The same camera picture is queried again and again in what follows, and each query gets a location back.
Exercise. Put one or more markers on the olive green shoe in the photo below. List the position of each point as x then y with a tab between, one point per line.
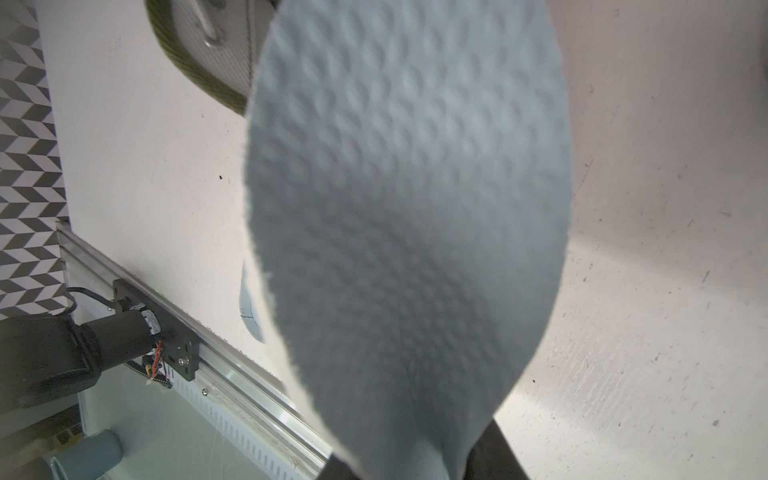
214	44

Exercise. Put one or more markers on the grey-blue insole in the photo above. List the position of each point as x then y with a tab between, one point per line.
247	312
407	189

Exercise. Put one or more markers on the white slotted cable duct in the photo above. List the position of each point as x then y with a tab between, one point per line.
239	424

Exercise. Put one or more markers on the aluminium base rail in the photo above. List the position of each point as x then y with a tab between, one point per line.
260	391

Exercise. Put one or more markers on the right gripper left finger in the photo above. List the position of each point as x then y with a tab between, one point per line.
336	469

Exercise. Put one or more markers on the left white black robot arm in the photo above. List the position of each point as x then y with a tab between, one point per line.
45	358

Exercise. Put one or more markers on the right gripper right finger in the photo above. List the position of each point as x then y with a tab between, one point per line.
492	458

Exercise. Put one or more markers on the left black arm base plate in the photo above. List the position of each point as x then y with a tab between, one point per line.
159	336

